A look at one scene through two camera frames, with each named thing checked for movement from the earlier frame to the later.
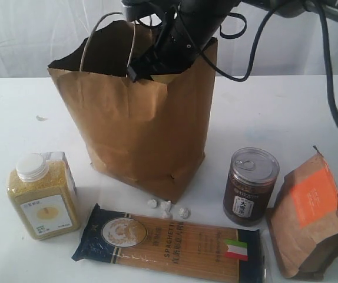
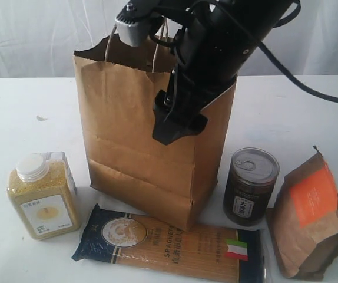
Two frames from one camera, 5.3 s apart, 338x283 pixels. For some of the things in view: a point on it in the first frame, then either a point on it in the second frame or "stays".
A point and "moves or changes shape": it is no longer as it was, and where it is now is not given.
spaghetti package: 216,253 stays
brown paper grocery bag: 152,135 moves or changes shape
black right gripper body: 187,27 -> 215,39
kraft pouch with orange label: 308,229 stays
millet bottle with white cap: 42,190 stays
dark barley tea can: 252,173 stays
